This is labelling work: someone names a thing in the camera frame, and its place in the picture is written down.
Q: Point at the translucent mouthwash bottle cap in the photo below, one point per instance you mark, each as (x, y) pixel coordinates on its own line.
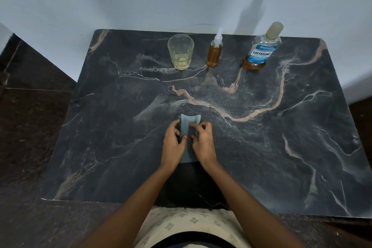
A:
(274, 30)

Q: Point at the beige patterned clothing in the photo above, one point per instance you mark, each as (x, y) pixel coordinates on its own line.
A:
(189, 224)

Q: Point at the person's left forearm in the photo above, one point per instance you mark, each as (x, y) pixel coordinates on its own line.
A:
(122, 213)

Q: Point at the grey-blue cloth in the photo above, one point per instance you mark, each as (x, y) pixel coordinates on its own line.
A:
(187, 124)

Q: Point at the mouthwash bottle with blue label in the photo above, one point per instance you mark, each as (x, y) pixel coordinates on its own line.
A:
(260, 51)

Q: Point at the white pump dispenser head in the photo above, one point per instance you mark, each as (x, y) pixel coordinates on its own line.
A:
(218, 37)

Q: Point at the person's left hand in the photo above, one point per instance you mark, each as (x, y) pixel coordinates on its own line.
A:
(172, 147)

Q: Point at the black marble table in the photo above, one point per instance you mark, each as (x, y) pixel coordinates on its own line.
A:
(101, 140)

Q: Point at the clear drinking glass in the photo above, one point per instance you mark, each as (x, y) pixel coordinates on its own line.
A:
(180, 51)

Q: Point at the person's right forearm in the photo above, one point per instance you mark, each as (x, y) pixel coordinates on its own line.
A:
(255, 210)

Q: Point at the person's right hand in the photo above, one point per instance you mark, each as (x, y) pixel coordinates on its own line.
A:
(205, 146)

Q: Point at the small clear pump bottle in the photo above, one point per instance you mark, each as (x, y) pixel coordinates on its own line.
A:
(214, 53)

